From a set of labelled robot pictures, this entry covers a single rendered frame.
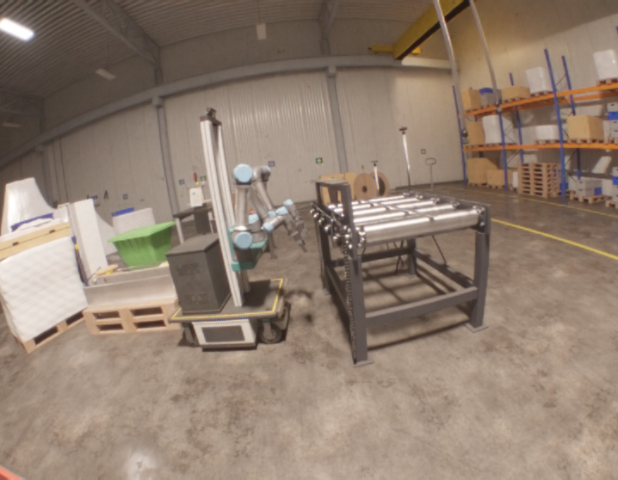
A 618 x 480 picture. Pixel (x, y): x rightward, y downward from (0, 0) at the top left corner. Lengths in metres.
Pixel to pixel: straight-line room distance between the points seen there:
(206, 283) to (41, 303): 2.39
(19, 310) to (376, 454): 3.64
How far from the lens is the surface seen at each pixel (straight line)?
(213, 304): 2.22
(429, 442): 1.52
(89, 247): 4.70
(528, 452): 1.59
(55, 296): 3.93
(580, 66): 10.91
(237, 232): 1.80
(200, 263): 2.12
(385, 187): 8.94
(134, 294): 3.15
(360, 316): 1.76
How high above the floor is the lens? 1.25
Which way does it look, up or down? 14 degrees down
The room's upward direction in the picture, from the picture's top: 8 degrees counter-clockwise
